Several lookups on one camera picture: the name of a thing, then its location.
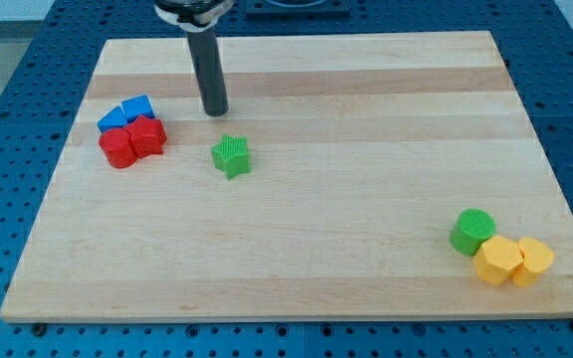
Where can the wooden board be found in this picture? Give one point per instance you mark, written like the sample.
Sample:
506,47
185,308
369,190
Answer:
364,151

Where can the red star block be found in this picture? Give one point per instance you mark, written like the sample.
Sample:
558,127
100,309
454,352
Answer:
147,136

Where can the green star block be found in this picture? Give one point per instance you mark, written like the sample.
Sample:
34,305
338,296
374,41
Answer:
231,156

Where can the green cylinder block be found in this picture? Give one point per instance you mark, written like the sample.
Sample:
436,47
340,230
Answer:
472,228

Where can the yellow hexagon block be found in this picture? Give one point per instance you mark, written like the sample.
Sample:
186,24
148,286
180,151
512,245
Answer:
497,259

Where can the robot arm flange silver black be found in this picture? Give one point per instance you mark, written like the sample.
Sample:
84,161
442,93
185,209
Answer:
192,16

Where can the yellow heart block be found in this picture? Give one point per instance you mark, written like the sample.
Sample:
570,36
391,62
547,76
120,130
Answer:
537,258

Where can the blue cube block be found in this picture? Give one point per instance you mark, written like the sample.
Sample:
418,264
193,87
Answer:
137,106

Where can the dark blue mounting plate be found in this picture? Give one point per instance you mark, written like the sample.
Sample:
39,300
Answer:
261,8

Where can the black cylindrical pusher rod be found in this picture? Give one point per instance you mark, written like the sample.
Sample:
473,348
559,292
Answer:
208,71

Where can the red cylinder block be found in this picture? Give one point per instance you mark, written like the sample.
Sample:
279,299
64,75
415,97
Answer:
117,148

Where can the blue triangular block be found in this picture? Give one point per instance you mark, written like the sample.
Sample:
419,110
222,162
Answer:
113,119

